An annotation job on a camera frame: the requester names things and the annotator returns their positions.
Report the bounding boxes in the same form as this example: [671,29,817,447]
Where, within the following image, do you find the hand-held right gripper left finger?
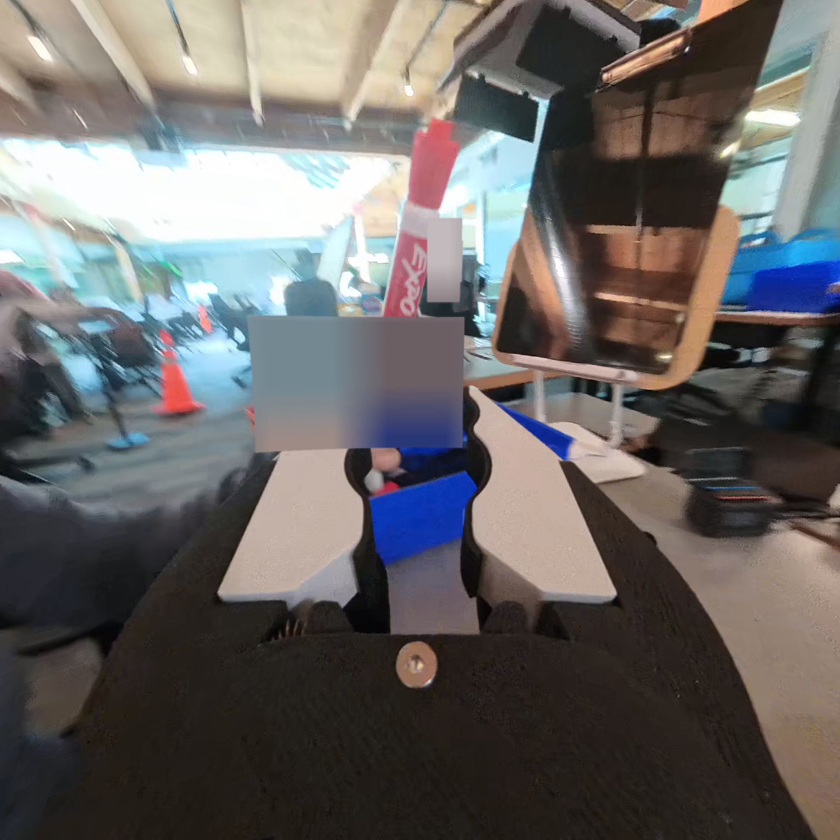
[217,450,391,618]

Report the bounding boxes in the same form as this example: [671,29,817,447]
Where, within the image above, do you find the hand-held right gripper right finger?
[461,386,618,608]

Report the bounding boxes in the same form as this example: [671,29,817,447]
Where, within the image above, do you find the blue plastic bin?
[367,402,573,567]

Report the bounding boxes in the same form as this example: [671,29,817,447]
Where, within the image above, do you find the red capped marker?
[381,118,462,317]

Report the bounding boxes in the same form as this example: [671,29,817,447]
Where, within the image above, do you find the person's left forearm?
[0,459,252,632]

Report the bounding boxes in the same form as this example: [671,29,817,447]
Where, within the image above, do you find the wooden edged background table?
[462,335,547,389]

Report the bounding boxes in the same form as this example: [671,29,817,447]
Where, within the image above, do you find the black light stand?
[98,354,152,452]

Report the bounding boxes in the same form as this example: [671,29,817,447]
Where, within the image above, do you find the black battery charger case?
[686,476,780,540]

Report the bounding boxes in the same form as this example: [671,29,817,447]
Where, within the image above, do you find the dark backed chair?
[283,249,340,317]

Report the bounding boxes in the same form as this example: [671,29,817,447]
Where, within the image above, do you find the tan framed glossy screen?
[492,203,742,392]

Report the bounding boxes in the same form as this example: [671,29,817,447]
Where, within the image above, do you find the hanging dark clothes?
[0,269,88,429]

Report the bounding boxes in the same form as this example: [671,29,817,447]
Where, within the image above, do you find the blue fabric bags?
[722,228,840,314]

